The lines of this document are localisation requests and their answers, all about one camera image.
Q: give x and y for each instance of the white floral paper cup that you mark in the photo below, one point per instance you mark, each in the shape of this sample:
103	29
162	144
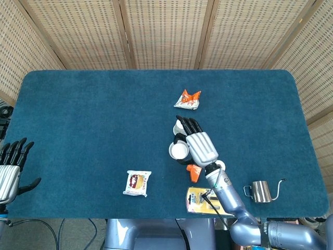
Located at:
221	163
178	151
178	129

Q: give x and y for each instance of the blue plush table cover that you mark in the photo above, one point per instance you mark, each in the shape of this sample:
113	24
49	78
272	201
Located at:
91	117

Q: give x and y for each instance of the orange plastic block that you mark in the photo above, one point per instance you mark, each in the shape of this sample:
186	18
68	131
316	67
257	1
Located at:
194	175

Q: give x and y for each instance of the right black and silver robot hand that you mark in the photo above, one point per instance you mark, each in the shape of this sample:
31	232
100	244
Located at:
201	148

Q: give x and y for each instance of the yellow razor blister pack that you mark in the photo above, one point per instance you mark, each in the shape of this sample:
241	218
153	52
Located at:
195	205

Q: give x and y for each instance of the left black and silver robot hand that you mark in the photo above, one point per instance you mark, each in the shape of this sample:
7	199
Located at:
7	179

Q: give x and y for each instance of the blue-grey robot torso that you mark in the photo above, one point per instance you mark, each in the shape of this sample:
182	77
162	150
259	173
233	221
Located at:
156	234

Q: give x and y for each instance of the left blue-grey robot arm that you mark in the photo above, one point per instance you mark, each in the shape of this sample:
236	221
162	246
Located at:
2	212

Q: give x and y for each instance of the black equipment pile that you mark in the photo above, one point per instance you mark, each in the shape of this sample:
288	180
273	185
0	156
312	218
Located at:
4	119

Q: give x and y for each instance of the woven wooden folding screen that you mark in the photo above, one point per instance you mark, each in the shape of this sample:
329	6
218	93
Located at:
166	34

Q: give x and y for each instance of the orange and white snack wrapper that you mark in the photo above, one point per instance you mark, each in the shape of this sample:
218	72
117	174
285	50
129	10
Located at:
188	100

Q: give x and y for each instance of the white pastry packet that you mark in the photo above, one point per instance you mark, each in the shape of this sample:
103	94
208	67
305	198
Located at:
136	183

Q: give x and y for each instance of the steel gooseneck kettle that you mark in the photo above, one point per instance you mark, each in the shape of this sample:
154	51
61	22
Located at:
261	191

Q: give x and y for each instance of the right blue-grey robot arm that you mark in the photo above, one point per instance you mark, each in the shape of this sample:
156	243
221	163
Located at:
229	192

